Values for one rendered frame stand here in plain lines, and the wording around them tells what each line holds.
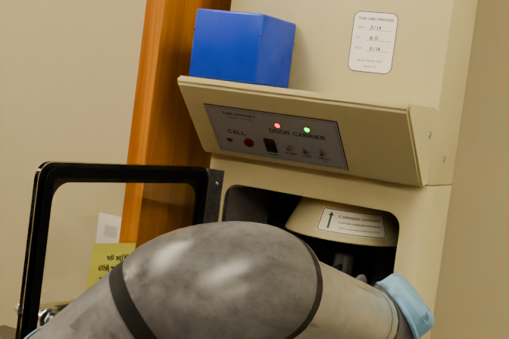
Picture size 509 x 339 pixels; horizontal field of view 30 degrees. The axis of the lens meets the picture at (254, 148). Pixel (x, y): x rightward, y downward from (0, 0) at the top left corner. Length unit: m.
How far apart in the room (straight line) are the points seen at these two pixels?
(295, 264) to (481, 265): 0.95
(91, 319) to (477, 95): 1.07
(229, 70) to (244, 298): 0.57
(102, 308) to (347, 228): 0.64
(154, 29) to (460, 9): 0.41
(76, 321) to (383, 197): 0.62
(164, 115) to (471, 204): 0.59
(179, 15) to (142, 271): 0.70
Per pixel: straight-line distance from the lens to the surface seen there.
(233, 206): 1.36
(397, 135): 1.14
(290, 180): 1.29
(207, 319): 0.68
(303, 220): 1.32
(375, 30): 1.26
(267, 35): 1.22
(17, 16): 2.16
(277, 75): 1.25
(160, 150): 1.33
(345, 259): 1.37
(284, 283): 0.72
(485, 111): 1.65
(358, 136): 1.17
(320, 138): 1.20
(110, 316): 0.70
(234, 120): 1.25
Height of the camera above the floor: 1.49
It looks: 3 degrees down
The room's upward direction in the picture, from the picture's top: 7 degrees clockwise
